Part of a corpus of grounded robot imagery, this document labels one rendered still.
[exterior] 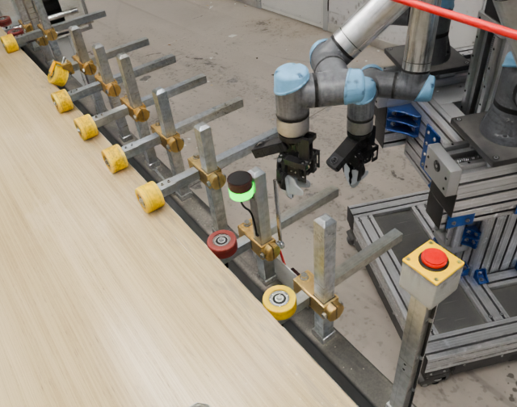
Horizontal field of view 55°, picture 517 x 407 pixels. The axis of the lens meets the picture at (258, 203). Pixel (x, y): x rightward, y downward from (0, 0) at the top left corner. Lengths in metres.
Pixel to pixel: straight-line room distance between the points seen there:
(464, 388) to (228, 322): 1.23
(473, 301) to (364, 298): 0.48
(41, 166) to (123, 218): 0.44
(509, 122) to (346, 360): 0.74
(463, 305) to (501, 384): 0.33
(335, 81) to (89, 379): 0.82
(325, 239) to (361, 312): 1.25
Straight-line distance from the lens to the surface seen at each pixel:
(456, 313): 2.08
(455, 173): 1.42
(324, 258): 1.09
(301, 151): 1.15
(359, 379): 1.31
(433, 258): 0.84
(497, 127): 1.45
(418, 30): 1.43
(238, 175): 1.19
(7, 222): 1.63
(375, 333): 2.22
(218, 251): 1.30
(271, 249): 1.33
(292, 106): 1.08
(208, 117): 1.73
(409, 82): 1.46
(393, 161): 3.08
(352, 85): 1.09
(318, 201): 1.48
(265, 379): 1.08
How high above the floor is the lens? 1.84
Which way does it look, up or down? 42 degrees down
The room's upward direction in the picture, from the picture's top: 6 degrees counter-clockwise
